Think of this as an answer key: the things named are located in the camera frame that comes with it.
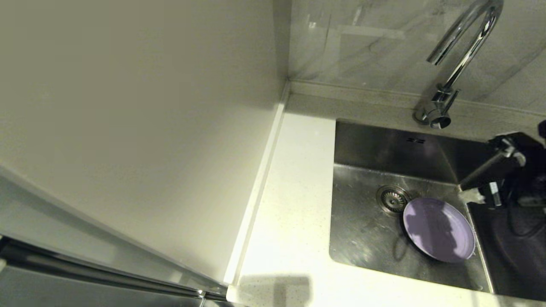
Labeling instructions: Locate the lilac round plate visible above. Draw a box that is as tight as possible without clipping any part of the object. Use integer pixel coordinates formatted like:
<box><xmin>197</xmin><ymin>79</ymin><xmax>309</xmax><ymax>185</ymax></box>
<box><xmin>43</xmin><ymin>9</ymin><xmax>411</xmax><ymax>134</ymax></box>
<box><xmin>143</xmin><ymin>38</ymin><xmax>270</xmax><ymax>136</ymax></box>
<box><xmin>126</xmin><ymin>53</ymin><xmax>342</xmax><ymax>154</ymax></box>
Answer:
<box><xmin>403</xmin><ymin>197</ymin><xmax>476</xmax><ymax>263</ymax></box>

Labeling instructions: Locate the tall white cabinet panel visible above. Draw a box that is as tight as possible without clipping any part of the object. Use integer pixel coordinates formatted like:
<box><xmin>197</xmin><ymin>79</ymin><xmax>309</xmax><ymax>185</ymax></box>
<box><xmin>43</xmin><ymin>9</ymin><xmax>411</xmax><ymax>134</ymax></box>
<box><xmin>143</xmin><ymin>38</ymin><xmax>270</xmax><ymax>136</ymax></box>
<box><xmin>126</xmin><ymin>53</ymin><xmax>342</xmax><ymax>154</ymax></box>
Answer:
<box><xmin>0</xmin><ymin>0</ymin><xmax>291</xmax><ymax>287</ymax></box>

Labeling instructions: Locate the dark bar door handle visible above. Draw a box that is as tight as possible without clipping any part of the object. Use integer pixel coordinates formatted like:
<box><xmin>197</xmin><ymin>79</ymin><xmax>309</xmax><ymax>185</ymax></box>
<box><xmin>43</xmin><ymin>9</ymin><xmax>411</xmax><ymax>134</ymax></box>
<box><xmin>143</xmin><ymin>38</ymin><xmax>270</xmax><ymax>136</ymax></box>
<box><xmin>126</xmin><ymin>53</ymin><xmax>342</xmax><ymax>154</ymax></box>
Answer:
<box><xmin>0</xmin><ymin>237</ymin><xmax>227</xmax><ymax>302</ymax></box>

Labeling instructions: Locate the stainless steel sink basin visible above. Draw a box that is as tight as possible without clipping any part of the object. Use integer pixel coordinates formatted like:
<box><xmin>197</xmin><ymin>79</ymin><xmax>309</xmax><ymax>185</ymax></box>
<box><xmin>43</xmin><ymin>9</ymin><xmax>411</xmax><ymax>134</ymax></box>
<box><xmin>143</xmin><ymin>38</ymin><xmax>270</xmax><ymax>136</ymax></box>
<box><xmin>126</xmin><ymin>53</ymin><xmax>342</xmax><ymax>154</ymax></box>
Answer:
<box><xmin>328</xmin><ymin>119</ymin><xmax>546</xmax><ymax>301</ymax></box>

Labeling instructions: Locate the grey glossy appliance door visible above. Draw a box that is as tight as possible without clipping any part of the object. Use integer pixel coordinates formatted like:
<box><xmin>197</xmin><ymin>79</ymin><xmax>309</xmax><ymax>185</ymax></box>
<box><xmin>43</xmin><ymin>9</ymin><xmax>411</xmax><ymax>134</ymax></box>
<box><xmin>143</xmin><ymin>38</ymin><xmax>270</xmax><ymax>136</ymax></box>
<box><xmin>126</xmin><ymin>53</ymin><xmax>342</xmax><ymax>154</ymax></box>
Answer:
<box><xmin>0</xmin><ymin>266</ymin><xmax>205</xmax><ymax>307</ymax></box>

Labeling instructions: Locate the chrome gooseneck faucet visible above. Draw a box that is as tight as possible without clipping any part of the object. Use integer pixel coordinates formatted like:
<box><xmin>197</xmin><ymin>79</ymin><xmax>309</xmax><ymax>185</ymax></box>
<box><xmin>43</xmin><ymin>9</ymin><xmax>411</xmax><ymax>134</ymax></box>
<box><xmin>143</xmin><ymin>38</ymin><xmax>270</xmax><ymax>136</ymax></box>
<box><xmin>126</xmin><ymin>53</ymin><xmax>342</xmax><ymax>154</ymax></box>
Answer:
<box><xmin>412</xmin><ymin>0</ymin><xmax>504</xmax><ymax>130</ymax></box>

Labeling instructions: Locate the metal sink drain strainer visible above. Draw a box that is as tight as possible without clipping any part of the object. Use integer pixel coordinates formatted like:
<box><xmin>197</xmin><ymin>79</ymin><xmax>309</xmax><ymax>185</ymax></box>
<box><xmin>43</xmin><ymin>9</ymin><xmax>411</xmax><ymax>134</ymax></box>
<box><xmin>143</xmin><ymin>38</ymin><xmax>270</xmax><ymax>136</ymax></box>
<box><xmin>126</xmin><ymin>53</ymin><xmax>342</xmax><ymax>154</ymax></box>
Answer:
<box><xmin>376</xmin><ymin>185</ymin><xmax>412</xmax><ymax>214</ymax></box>

